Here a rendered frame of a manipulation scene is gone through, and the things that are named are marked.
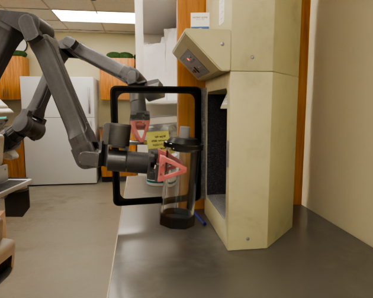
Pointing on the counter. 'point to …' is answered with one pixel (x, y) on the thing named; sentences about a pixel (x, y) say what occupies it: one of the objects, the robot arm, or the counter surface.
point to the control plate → (193, 64)
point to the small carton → (200, 20)
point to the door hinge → (203, 142)
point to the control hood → (206, 49)
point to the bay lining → (216, 145)
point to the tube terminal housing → (258, 120)
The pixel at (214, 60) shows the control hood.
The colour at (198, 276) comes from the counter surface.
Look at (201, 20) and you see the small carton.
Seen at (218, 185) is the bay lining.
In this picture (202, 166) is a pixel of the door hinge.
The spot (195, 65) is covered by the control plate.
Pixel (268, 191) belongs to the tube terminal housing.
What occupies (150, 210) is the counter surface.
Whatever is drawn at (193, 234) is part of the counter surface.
